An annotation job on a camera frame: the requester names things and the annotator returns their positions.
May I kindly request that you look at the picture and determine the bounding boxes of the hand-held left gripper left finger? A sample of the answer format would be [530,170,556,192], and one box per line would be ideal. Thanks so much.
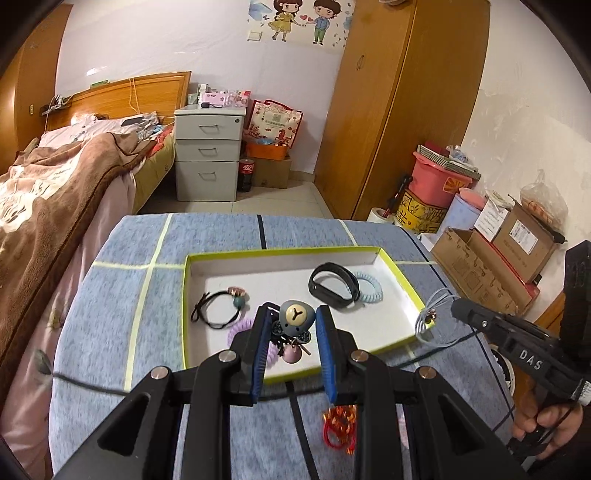
[53,302,273,480]

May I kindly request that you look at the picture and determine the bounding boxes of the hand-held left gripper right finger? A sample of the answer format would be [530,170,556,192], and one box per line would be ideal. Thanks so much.
[315,305,529,480]

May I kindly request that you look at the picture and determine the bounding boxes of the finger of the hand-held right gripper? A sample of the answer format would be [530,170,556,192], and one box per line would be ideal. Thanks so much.
[450,298,505,343]

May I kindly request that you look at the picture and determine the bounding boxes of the purple spiral hair tie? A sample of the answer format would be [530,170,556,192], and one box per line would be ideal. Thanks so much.
[228,318,280,367]

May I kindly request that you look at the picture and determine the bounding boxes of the grey cord hair tie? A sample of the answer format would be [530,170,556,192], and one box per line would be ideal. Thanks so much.
[414,288,462,347]

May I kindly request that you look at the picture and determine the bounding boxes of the grey bear charm hair tie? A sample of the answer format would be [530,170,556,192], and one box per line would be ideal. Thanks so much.
[268,300,319,365]

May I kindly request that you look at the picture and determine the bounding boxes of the black hair tie teal bead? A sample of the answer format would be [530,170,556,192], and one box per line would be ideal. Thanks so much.
[191,286,250,329]

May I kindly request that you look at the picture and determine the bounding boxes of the black wristband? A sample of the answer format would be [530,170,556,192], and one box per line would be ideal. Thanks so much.
[308,262,362,305]

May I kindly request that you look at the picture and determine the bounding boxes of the light blue spiral hair tie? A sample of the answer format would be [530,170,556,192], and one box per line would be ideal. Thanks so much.
[353,272,384,304]

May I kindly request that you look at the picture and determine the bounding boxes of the white tray yellow rim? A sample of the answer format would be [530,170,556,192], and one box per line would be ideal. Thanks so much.
[182,247,437,385]

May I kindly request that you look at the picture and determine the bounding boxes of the person's right hand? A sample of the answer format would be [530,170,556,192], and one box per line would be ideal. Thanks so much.
[512,401,585,460]

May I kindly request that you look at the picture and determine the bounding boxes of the open flat cardboard box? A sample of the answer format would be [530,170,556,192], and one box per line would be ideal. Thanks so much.
[430,228,541,317]

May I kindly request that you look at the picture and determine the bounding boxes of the labelled cardboard box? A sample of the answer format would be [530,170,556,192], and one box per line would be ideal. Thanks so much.
[475,198,561,284]

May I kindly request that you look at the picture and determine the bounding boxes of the light blue container pink lid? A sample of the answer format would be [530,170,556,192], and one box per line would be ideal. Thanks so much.
[449,187,491,232]

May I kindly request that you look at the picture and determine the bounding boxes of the yellow patterned tin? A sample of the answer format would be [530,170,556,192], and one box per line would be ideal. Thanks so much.
[394,189,448,234]

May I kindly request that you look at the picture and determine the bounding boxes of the clear plastic bag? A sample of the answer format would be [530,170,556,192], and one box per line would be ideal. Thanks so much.
[519,170,570,232]

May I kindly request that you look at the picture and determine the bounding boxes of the pink plastic bucket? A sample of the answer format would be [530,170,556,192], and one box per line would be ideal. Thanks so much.
[410,152,476,209]

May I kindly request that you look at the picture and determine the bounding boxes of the red and black stick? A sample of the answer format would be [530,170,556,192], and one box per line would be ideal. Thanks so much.
[387,174,414,217]

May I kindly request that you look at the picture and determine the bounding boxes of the striped flat box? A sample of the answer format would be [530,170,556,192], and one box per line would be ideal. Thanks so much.
[417,144,481,181]

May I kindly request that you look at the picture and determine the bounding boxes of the cola bottle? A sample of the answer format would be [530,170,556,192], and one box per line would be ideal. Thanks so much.
[237,158,256,193]

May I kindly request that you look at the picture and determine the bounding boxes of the small plain cardboard box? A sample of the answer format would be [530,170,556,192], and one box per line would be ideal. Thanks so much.
[252,157,293,190]

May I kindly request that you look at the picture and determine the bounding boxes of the grey three-drawer nightstand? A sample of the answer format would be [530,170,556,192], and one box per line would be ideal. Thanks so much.
[173,104,247,202]

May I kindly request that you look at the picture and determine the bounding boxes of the bed with brown blanket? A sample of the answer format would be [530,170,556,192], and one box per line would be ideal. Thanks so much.
[9,115,178,462]

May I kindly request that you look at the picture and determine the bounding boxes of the orange box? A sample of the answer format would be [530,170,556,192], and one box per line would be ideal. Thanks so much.
[245,141,289,161]

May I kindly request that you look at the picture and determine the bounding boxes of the large wooden wardrobe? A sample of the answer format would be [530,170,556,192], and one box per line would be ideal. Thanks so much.
[314,0,491,222]

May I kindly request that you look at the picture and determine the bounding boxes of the red and white gift bag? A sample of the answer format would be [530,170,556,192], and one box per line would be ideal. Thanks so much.
[243,99,304,148]

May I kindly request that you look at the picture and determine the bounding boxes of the pink floral box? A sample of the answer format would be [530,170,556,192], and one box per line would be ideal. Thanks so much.
[203,89,252,108]

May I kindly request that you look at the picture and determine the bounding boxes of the brown blanket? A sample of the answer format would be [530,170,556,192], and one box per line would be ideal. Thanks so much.
[0,131,153,402]

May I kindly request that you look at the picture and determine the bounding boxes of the wooden headboard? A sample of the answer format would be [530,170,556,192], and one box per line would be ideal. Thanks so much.
[46,71,192,132]

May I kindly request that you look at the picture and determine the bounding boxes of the red knotted bracelet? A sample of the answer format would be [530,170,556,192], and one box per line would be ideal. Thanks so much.
[321,404,360,455]

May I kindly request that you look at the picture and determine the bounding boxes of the dark wall shelf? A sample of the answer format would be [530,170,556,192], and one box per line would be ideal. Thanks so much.
[39,95,75,115]

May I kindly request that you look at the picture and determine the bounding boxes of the cartoon couple wall poster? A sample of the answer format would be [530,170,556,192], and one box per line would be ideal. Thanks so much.
[247,0,358,51]

